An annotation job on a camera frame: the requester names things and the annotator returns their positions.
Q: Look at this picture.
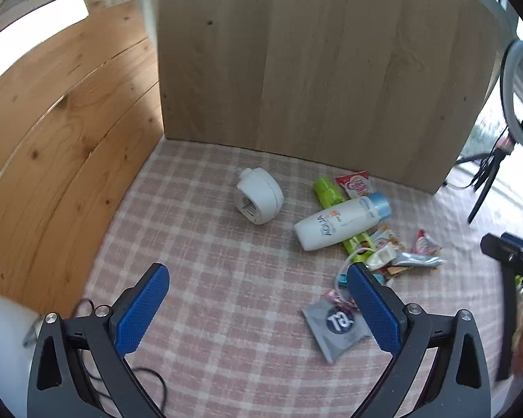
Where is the grey square packet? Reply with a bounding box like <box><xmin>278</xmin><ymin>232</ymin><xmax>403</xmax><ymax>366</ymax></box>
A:
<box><xmin>302</xmin><ymin>298</ymin><xmax>373</xmax><ymax>364</ymax></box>

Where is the black tripod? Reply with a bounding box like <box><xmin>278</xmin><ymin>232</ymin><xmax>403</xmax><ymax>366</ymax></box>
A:
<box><xmin>445</xmin><ymin>137</ymin><xmax>516</xmax><ymax>224</ymax></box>

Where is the white bottle with blue cap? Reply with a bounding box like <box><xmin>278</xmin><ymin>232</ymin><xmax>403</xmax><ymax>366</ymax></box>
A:
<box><xmin>294</xmin><ymin>192</ymin><xmax>392</xmax><ymax>251</ymax></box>

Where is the red and white sachet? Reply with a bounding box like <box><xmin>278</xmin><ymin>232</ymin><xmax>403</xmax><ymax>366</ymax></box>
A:
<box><xmin>335</xmin><ymin>171</ymin><xmax>371</xmax><ymax>201</ymax></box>
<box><xmin>412</xmin><ymin>229</ymin><xmax>443</xmax><ymax>255</ymax></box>

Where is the small orange sachet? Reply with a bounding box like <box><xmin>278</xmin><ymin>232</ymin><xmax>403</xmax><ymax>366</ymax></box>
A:
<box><xmin>372</xmin><ymin>265</ymin><xmax>412</xmax><ymax>282</ymax></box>

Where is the black cable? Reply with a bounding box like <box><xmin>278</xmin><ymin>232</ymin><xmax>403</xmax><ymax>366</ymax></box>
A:
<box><xmin>72</xmin><ymin>298</ymin><xmax>166</xmax><ymax>407</ymax></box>

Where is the small silver tube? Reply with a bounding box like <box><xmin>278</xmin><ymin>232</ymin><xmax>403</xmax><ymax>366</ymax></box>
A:
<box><xmin>390</xmin><ymin>253</ymin><xmax>447</xmax><ymax>269</ymax></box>

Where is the pink candy wrapper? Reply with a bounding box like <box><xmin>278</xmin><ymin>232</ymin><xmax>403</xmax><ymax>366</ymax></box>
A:
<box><xmin>327</xmin><ymin>288</ymin><xmax>358</xmax><ymax>312</ymax></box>

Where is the white pillow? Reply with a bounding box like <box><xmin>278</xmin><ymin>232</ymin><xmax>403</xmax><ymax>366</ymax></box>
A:
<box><xmin>0</xmin><ymin>285</ymin><xmax>41</xmax><ymax>401</ymax></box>

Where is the light wooden panel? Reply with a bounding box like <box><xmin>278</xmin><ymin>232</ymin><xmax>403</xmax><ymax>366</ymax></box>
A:
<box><xmin>156</xmin><ymin>0</ymin><xmax>506</xmax><ymax>194</ymax></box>

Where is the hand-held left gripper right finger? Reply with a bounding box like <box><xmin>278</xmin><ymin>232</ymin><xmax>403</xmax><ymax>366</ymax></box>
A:
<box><xmin>346</xmin><ymin>262</ymin><xmax>493</xmax><ymax>418</ymax></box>

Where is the white round plastic device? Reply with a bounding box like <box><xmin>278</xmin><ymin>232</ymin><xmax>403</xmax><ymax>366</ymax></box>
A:
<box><xmin>235</xmin><ymin>169</ymin><xmax>285</xmax><ymax>225</ymax></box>

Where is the pale cream sachet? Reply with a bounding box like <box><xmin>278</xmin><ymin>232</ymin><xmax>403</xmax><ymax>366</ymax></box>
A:
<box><xmin>353</xmin><ymin>246</ymin><xmax>397</xmax><ymax>271</ymax></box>

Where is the black rectangular container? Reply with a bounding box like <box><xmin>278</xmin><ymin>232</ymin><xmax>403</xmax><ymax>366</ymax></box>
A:
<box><xmin>497</xmin><ymin>265</ymin><xmax>523</xmax><ymax>381</ymax></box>

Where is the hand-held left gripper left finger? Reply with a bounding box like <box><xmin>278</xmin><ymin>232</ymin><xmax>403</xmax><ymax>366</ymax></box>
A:
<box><xmin>26</xmin><ymin>262</ymin><xmax>170</xmax><ymax>418</ymax></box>

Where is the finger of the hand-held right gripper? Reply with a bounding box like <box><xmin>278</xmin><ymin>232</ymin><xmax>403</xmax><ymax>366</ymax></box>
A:
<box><xmin>480</xmin><ymin>233</ymin><xmax>523</xmax><ymax>290</ymax></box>
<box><xmin>500</xmin><ymin>232</ymin><xmax>523</xmax><ymax>253</ymax></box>

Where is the long green packet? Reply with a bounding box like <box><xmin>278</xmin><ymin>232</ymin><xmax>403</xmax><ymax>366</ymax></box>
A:
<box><xmin>312</xmin><ymin>177</ymin><xmax>378</xmax><ymax>262</ymax></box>

